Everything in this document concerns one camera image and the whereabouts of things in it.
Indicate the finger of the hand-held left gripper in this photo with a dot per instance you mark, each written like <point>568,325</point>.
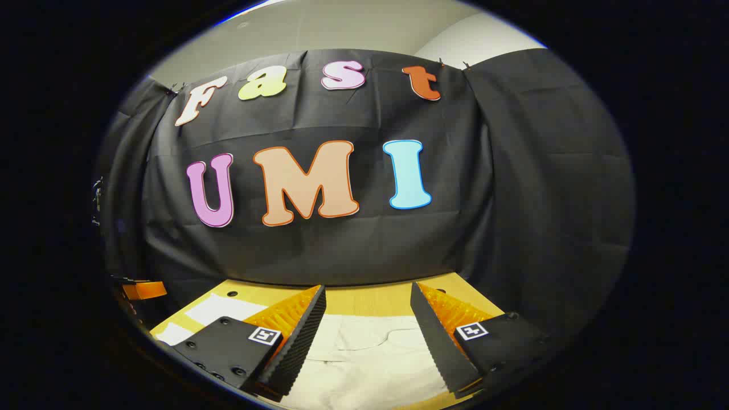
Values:
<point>145,290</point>

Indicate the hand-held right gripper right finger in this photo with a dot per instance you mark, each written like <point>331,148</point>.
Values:
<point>435,336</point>

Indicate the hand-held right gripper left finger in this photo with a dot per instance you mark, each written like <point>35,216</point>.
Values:
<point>302,336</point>

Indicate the white jeans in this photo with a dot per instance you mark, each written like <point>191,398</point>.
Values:
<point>370,364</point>

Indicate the black backdrop cloth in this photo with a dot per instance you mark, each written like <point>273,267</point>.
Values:
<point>512,171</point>

